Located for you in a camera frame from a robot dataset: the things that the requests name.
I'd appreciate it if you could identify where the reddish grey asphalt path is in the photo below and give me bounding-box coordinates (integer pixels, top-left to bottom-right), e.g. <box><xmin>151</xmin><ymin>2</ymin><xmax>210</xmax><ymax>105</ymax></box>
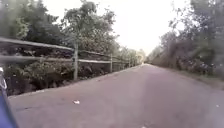
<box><xmin>7</xmin><ymin>63</ymin><xmax>224</xmax><ymax>128</ymax></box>

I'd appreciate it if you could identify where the row of bushes and trees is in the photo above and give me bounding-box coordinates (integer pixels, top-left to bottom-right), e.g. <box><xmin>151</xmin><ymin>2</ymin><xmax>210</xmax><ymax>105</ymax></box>
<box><xmin>145</xmin><ymin>0</ymin><xmax>224</xmax><ymax>80</ymax></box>

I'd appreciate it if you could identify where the grass verge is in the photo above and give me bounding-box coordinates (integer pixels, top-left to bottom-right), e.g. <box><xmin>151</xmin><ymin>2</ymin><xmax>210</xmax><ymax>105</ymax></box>
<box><xmin>156</xmin><ymin>65</ymin><xmax>224</xmax><ymax>90</ymax></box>

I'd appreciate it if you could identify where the grey wooden rail fence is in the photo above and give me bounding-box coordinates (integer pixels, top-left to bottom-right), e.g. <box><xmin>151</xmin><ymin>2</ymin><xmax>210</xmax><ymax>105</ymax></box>
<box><xmin>0</xmin><ymin>37</ymin><xmax>144</xmax><ymax>81</ymax></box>

